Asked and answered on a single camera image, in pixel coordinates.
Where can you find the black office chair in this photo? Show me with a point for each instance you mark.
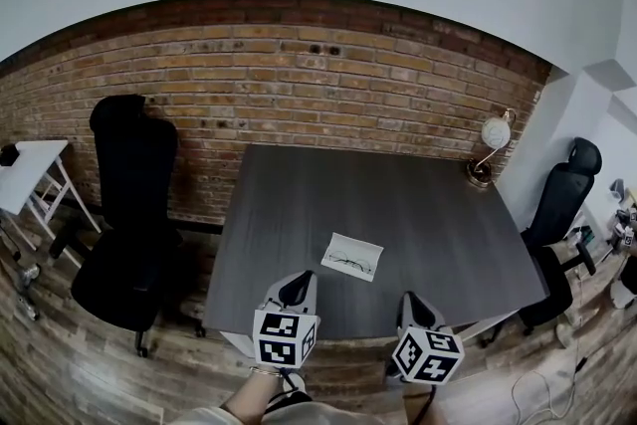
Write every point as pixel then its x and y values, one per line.
pixel 129 194
pixel 557 214

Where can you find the person's white shirt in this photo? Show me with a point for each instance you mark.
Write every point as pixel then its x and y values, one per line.
pixel 308 415

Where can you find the brass lamp with white globe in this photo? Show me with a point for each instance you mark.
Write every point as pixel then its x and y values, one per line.
pixel 495 132

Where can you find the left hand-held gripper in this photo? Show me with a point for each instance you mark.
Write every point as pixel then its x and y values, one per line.
pixel 278 336

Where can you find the white side table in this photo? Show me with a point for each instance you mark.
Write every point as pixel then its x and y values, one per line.
pixel 25 169

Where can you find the small black box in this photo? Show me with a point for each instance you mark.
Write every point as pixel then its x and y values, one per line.
pixel 9 155

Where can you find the white cluttered desk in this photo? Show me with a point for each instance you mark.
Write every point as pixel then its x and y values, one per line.
pixel 624 234

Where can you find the person's left forearm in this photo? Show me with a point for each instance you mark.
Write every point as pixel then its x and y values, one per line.
pixel 249 393

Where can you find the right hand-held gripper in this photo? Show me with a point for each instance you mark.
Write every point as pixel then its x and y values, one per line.
pixel 428 356

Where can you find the dark grey wooden table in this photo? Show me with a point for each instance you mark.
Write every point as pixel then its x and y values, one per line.
pixel 378 194

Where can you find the white glasses case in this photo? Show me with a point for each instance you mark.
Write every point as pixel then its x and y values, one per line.
pixel 365 249

